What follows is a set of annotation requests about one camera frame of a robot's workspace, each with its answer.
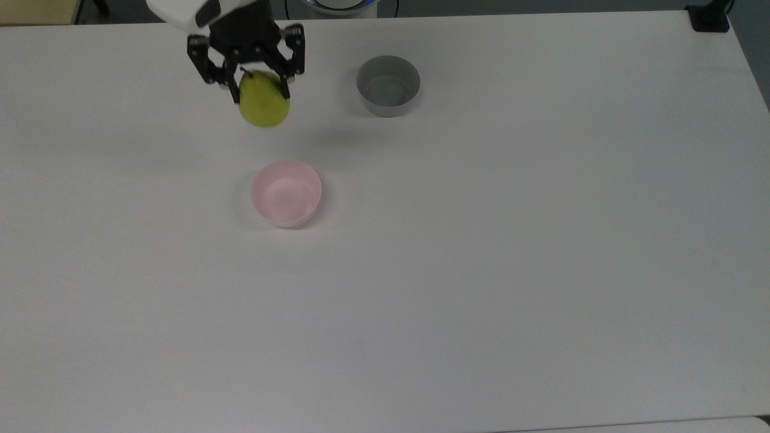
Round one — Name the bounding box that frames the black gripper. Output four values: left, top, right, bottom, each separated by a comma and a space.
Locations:
186, 0, 306, 105

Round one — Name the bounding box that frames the green pear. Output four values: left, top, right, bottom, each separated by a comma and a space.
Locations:
238, 69, 291, 129

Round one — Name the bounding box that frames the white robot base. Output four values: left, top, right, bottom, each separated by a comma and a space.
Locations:
303, 0, 381, 19

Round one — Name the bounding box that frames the grey plastic bowl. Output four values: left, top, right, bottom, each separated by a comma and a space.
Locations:
356, 55, 421, 118

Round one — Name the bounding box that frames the pink plastic bowl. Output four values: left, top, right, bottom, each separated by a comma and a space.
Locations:
250, 159, 323, 229

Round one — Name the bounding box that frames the yellowish wooden furniture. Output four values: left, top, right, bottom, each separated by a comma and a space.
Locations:
0, 0, 83, 26

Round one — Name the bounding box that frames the black table clamp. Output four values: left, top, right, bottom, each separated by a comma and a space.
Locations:
685, 0, 733, 33

